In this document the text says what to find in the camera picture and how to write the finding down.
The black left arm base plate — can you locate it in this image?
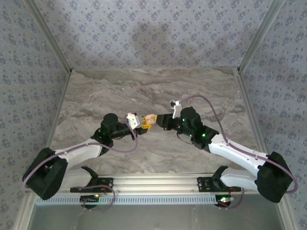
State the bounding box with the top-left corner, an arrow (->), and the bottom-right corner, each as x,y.
70,177 -> 114,193

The white slotted cable duct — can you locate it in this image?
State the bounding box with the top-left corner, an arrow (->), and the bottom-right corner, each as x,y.
35,194 -> 220,206

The aluminium side rail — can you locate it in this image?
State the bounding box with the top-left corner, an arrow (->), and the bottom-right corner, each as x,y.
45,69 -> 72,150
235,68 -> 271,159

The left black controller board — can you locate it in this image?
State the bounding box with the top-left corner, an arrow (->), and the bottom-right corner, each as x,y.
80,194 -> 101,203

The aluminium corner post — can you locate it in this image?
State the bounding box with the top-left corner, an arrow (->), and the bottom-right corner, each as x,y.
25,0 -> 72,72
237,0 -> 286,72

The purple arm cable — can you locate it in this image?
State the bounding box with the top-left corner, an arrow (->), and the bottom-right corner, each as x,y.
178,95 -> 299,211
23,114 -> 139,213

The right black controller board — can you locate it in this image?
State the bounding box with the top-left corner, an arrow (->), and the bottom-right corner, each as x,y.
215,195 -> 235,204

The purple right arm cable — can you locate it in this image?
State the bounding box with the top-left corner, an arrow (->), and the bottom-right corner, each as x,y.
178,95 -> 299,211

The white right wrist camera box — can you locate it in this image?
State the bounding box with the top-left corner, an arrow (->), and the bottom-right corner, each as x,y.
169,100 -> 183,119

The aluminium mounting rail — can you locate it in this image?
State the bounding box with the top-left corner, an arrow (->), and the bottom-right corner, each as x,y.
59,173 -> 259,194

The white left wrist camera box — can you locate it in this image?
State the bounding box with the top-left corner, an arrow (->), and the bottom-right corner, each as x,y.
125,112 -> 142,129

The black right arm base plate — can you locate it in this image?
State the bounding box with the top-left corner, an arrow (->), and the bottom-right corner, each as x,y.
196,176 -> 241,193

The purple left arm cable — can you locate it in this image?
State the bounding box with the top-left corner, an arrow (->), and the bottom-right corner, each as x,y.
23,114 -> 139,213

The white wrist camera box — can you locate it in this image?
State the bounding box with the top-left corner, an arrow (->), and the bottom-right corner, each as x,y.
125,112 -> 142,129
169,100 -> 183,119

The black controller board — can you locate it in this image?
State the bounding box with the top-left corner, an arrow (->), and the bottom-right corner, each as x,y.
80,194 -> 101,203
215,195 -> 235,204

